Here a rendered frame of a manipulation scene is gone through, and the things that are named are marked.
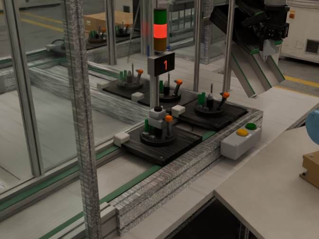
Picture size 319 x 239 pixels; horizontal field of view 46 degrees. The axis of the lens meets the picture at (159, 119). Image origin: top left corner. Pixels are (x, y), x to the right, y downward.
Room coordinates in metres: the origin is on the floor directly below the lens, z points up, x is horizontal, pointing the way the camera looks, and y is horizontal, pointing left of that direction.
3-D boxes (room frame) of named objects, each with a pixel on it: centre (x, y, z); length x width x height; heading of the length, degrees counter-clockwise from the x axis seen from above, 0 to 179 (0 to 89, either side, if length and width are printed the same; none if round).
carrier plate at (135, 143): (1.25, 0.00, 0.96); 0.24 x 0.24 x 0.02; 50
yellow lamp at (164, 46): (1.44, 0.00, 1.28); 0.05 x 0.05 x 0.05
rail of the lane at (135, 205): (1.20, -0.15, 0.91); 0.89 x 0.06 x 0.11; 140
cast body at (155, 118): (1.26, 0.01, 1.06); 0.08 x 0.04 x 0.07; 50
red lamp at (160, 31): (1.44, 0.00, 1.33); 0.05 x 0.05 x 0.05
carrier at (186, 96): (1.67, -0.03, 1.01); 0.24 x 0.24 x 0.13; 50
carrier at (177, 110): (1.51, -0.22, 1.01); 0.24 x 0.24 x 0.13; 50
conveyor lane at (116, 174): (1.30, 0.00, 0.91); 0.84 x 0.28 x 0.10; 140
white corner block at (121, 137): (1.24, 0.14, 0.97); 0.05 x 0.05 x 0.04; 50
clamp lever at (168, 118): (1.22, -0.03, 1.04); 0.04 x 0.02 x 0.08; 50
